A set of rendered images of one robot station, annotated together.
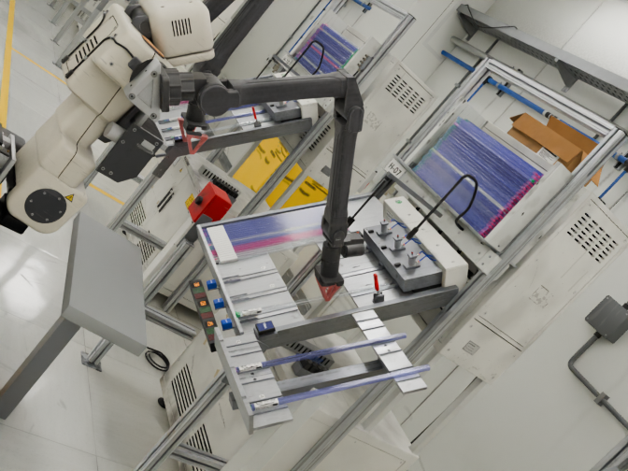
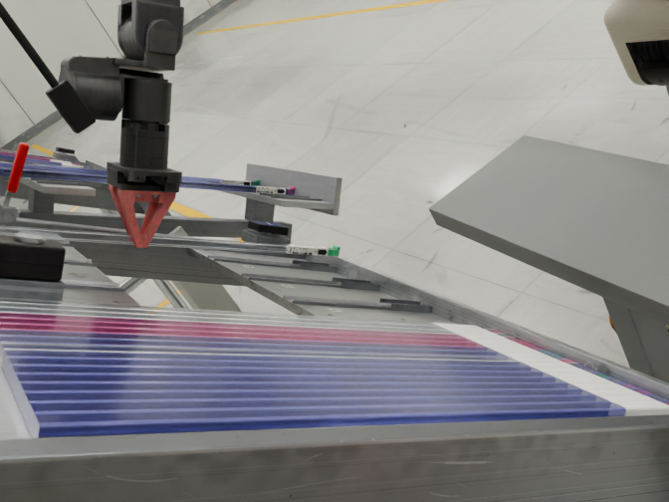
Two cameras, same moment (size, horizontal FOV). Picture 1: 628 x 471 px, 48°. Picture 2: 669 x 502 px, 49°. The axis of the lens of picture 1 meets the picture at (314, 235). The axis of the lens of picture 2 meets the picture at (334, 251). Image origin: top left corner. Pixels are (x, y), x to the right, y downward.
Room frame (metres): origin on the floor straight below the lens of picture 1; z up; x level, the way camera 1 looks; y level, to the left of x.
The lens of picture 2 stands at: (2.98, 0.26, 1.24)
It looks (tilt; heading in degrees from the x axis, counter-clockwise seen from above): 27 degrees down; 194
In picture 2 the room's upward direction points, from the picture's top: 31 degrees counter-clockwise
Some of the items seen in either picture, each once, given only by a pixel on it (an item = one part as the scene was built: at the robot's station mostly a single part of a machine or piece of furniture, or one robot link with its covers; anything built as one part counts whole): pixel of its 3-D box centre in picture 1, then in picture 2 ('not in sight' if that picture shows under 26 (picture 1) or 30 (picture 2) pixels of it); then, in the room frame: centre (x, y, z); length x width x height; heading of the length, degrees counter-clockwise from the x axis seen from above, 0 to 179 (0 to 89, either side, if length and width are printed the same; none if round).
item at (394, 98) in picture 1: (279, 154); not in sight; (3.83, 0.43, 0.95); 1.35 x 0.82 x 1.90; 124
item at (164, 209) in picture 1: (218, 177); not in sight; (3.70, 0.59, 0.66); 1.01 x 0.73 x 1.31; 124
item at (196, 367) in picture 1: (277, 421); not in sight; (2.62, -0.37, 0.31); 0.70 x 0.65 x 0.62; 34
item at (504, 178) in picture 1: (479, 178); not in sight; (2.51, -0.30, 1.52); 0.51 x 0.13 x 0.27; 34
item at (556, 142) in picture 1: (564, 148); not in sight; (2.76, -0.49, 1.82); 0.68 x 0.30 x 0.20; 34
